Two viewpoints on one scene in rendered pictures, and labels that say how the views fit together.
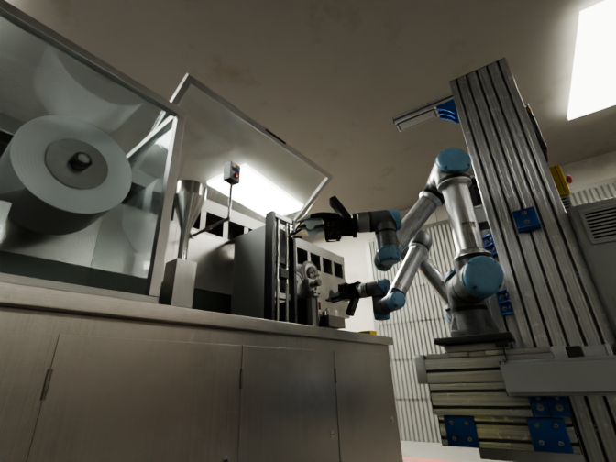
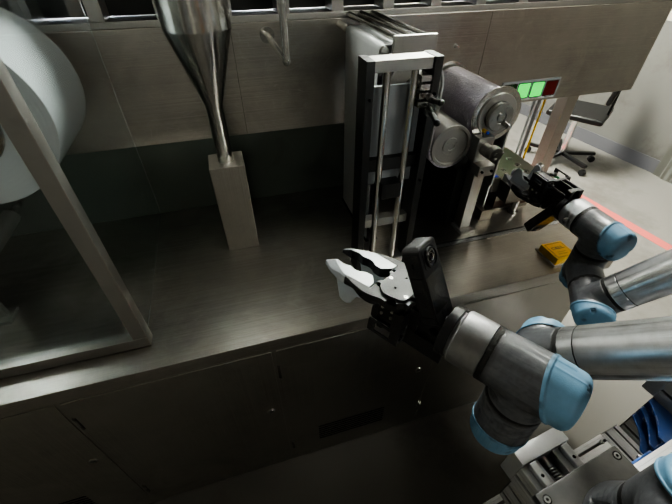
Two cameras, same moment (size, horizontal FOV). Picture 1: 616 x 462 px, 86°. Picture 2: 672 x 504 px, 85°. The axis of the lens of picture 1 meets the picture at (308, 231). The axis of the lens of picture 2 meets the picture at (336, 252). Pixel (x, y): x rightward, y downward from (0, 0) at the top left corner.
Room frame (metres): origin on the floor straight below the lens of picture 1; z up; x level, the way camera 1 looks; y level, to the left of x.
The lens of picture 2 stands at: (0.75, -0.21, 1.62)
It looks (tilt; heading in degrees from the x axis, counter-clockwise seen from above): 41 degrees down; 35
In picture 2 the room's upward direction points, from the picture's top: straight up
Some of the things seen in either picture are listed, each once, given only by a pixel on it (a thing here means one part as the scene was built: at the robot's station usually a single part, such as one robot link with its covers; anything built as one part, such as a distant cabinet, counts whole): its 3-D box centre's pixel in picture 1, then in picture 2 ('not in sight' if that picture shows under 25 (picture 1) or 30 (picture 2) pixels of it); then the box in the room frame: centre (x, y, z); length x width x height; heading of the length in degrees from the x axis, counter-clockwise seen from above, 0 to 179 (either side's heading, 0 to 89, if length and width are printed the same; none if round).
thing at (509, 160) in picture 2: (310, 325); (492, 163); (2.04, 0.01, 1.00); 0.40 x 0.16 x 0.06; 51
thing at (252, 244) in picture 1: (245, 282); (358, 135); (1.64, 0.33, 1.17); 0.34 x 0.05 x 0.54; 51
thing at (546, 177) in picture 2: (351, 291); (553, 194); (1.71, -0.21, 1.12); 0.12 x 0.08 x 0.09; 51
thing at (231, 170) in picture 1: (233, 172); not in sight; (1.39, 0.36, 1.66); 0.07 x 0.07 x 0.10; 58
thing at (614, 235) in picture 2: (379, 288); (602, 235); (1.61, -0.34, 1.11); 0.11 x 0.08 x 0.09; 51
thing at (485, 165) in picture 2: (313, 307); (474, 188); (1.75, -0.01, 1.05); 0.06 x 0.05 x 0.31; 51
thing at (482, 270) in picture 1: (462, 220); not in sight; (1.04, -0.53, 1.19); 0.15 x 0.12 x 0.55; 174
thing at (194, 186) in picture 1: (190, 193); (193, 10); (1.30, 0.53, 1.50); 0.14 x 0.14 x 0.06
